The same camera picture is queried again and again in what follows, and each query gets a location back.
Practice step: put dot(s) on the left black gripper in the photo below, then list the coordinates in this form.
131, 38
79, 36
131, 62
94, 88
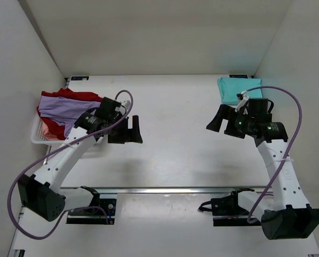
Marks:
127, 133

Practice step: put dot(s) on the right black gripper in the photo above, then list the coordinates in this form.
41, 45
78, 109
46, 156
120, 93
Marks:
225, 112

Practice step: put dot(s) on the purple t shirt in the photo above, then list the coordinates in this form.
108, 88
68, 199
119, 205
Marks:
59, 113

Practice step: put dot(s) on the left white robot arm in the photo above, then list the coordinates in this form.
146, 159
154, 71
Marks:
40, 192

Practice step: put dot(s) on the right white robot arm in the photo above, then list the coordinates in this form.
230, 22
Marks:
289, 215

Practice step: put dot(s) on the folded teal t shirt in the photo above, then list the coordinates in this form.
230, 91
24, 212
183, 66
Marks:
229, 88

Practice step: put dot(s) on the right blue label sticker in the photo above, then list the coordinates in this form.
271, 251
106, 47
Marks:
239, 76

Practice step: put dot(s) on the red t shirt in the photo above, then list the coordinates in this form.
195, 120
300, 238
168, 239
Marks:
67, 93

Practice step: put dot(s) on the pink garment in basket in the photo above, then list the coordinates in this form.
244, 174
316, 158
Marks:
47, 134

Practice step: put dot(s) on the white plastic basket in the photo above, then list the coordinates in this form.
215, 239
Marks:
38, 138

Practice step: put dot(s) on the aluminium table rail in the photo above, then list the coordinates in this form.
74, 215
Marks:
166, 190

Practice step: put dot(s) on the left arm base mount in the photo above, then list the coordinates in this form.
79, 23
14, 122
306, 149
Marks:
101, 210

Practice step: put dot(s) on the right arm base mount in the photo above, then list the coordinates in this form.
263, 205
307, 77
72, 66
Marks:
226, 211

